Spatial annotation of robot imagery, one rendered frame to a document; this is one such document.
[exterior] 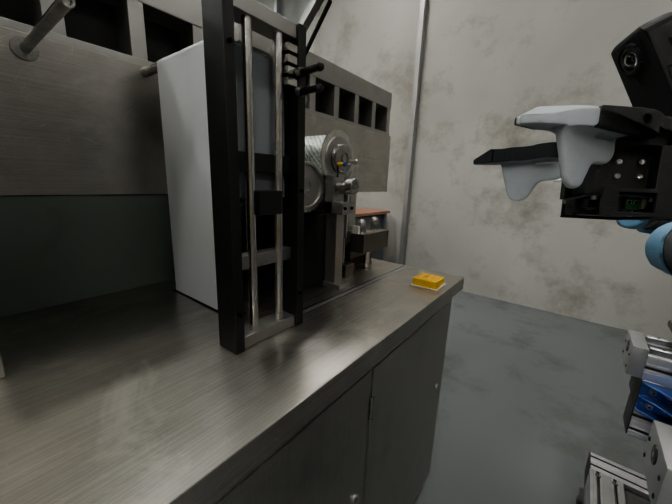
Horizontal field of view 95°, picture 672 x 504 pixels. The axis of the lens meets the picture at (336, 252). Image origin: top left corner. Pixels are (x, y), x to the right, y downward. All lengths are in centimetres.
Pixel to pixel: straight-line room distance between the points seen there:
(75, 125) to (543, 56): 356
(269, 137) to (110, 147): 44
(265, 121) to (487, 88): 337
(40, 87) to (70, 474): 70
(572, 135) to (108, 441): 53
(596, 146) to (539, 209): 327
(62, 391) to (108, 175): 50
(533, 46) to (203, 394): 374
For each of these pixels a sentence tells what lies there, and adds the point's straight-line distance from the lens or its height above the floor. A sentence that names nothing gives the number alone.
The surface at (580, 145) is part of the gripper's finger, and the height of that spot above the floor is 122.
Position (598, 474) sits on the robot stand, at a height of 23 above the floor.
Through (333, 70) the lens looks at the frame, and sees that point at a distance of 146.
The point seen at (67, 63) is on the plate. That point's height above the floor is 140.
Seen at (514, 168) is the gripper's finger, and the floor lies 121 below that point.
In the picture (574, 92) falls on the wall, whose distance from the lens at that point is 367.
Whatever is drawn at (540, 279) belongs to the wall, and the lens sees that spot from 368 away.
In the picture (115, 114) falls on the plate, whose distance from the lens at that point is 92.
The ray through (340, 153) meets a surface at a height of 126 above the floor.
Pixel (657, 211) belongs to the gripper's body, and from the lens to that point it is 36.
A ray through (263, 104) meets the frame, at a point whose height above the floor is 131.
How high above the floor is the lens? 119
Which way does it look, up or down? 13 degrees down
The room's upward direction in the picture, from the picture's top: 2 degrees clockwise
